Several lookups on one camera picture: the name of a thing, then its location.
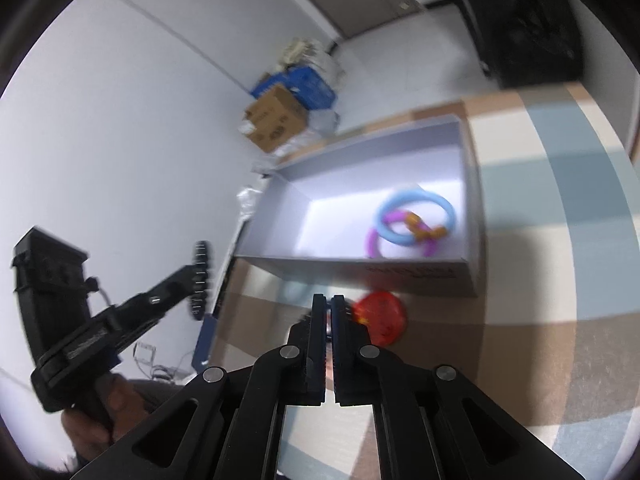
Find white plastic bag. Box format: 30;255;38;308
235;186;262;222

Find checkered mat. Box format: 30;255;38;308
210;82;640;480

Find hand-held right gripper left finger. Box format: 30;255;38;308
70;292;329;480

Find orange beaded bracelet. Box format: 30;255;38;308
406;212;446;241

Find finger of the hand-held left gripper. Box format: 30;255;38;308
120;259;212;333

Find grey cardboard box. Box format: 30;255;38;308
234;114;486;299

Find black luggage bag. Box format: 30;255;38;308
440;0;584;89

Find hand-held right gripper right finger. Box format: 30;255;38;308
331;294;586;480

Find grey plastic bag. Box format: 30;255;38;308
306;109;342;140

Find cream tote bag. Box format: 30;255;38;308
276;37;346;84

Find red round disc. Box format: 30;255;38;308
350;291;409;346

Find purple bracelet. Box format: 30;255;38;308
366;210;442;260

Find tangled cables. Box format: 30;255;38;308
134;342;192;382

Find blue storage box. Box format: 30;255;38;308
251;66;336;111

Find brown cardboard box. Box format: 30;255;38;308
244;85;309;154

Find person's left hand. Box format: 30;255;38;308
61;374;153;467

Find navy shoe box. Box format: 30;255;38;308
192;313;219;369

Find light blue ring bracelet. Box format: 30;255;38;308
374;187;457;247

